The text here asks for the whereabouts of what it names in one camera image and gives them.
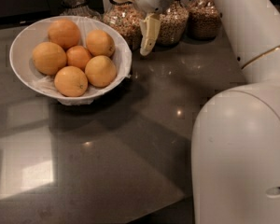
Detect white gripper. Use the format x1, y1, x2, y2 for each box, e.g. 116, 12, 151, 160
114, 0, 174, 56

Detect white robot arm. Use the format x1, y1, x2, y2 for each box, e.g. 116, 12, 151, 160
182, 0, 280, 224

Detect white plastic bowl liner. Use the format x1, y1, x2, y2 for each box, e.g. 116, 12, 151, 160
31, 16, 133, 106

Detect small centre orange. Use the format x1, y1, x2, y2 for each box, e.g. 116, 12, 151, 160
66, 46, 92, 71

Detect white bowl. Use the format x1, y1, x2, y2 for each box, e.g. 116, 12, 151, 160
8, 15, 133, 104

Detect glass jar colourful cereal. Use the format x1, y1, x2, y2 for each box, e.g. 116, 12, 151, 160
103, 0, 144, 50

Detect glass jar pale grains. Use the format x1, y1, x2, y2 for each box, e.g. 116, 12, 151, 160
157, 0, 189, 46

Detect glass jar brown grains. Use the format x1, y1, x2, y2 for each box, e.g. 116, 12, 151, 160
187, 0, 221, 40

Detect leftmost glass jar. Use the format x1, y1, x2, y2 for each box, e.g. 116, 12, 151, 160
62, 0, 101, 21

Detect dark cabinet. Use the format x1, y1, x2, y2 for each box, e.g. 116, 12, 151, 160
0, 0, 62, 26

